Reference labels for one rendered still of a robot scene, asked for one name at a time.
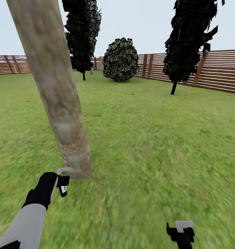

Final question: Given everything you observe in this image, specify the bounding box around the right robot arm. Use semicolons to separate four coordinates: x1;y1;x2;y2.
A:
166;220;195;249

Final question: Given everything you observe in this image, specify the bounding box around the pesticide atomizer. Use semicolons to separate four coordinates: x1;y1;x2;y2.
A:
59;186;67;197

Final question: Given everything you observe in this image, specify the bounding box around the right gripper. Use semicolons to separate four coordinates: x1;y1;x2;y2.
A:
166;223;195;244

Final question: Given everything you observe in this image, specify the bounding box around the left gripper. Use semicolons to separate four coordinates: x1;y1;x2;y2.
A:
57;176;70;187

